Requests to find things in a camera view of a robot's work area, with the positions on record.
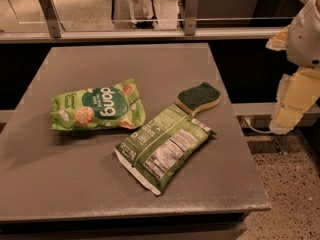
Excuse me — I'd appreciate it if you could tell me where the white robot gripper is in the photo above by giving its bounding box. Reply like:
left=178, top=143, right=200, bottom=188
left=266, top=0, right=320, bottom=135

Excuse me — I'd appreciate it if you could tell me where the green and yellow sponge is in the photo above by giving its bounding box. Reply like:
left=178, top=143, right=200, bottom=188
left=176, top=82, right=221, bottom=117

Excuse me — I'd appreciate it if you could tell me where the dark green snack bag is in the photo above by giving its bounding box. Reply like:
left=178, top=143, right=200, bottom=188
left=115, top=104, right=215, bottom=195

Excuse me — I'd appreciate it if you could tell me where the green dang chips bag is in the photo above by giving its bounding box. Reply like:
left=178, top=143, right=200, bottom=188
left=50, top=79, right=146, bottom=131

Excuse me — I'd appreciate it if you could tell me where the glass barrier panel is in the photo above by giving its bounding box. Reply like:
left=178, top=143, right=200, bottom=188
left=0, top=0, right=301, bottom=33

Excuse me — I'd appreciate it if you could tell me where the white cable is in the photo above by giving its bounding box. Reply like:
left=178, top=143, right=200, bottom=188
left=243, top=116, right=273, bottom=134

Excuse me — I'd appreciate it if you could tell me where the right metal rail bracket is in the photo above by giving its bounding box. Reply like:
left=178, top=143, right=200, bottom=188
left=184, top=0, right=199, bottom=36

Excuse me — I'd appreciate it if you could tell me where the metal rail bracket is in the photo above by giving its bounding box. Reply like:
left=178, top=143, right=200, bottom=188
left=184, top=0, right=199, bottom=36
left=38, top=0, right=62, bottom=38

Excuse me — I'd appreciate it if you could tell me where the left metal rail bracket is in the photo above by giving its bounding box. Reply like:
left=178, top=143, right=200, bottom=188
left=38, top=0, right=62, bottom=38

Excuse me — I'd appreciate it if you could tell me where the horizontal metal rail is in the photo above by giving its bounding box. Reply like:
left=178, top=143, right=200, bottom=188
left=0, top=27, right=282, bottom=44

